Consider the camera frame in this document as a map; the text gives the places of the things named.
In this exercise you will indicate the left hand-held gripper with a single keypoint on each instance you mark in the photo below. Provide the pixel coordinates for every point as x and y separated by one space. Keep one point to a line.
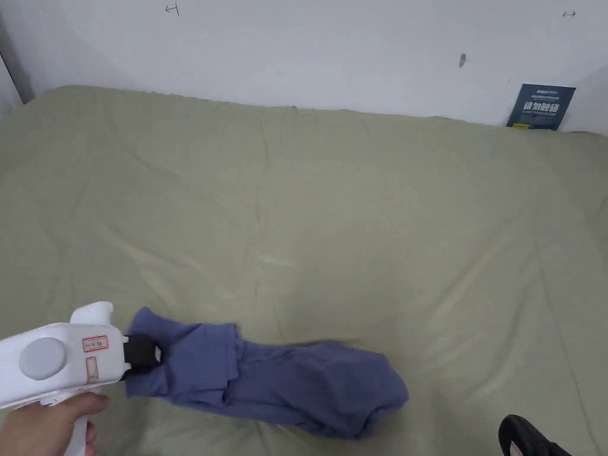
57 354

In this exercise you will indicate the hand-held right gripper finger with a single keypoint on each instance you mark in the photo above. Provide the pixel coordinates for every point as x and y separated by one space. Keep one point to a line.
520 430

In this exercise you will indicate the blue shirt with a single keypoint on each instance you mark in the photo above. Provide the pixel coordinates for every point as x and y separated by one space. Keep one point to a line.
285 384

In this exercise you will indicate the person's left hand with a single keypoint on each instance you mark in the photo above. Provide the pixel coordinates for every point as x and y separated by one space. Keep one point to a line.
38 430

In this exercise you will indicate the bed with pale green sheet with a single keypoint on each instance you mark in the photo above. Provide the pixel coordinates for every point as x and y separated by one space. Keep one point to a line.
332 213

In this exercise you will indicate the dark blue printed card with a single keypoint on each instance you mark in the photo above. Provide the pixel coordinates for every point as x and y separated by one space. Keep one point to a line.
540 107

